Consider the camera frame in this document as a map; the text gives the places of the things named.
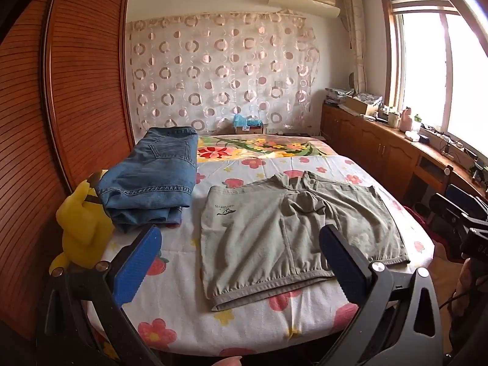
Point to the pink bottle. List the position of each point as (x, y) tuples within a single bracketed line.
[(407, 119)]

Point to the wooden frame window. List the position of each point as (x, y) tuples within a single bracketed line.
[(423, 64)]

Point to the person's left hand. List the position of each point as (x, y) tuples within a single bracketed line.
[(228, 361)]

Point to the stack of folded cloths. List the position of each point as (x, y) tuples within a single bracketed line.
[(337, 95)]

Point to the circle pattern sheer curtain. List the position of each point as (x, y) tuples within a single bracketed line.
[(228, 76)]

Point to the person's right hand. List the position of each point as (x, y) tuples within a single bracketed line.
[(465, 274)]

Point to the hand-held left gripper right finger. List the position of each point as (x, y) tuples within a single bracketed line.
[(343, 263)]

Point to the strawberry flower print bed sheet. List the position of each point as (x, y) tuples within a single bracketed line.
[(183, 308)]

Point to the yellow plush toy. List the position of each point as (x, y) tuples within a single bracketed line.
[(82, 232)]

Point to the grey-green shorts pants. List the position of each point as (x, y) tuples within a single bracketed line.
[(259, 236)]

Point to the black flat box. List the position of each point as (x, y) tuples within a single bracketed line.
[(295, 134)]

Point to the blue plastic bag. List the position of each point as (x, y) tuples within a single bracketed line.
[(239, 121)]

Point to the long wooden cabinet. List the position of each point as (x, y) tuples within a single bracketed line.
[(366, 141)]

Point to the small cardboard box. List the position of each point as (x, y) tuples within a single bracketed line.
[(253, 129)]

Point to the patterned cloth bundle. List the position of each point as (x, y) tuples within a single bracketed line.
[(369, 98)]

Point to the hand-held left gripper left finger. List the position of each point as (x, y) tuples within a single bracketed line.
[(137, 263)]

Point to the floral plush blanket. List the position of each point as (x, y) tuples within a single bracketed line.
[(267, 146)]

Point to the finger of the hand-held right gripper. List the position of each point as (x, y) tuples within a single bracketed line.
[(450, 209), (461, 194)]

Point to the white tissue pack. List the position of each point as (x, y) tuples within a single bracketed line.
[(411, 135)]

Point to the green cap bottle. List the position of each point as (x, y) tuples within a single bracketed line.
[(417, 125)]

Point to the open cardboard box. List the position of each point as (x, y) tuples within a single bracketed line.
[(360, 106)]

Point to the beige window curtain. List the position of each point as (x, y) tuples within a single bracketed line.
[(356, 45)]

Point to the folded blue jeans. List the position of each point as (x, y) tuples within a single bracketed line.
[(152, 175)]

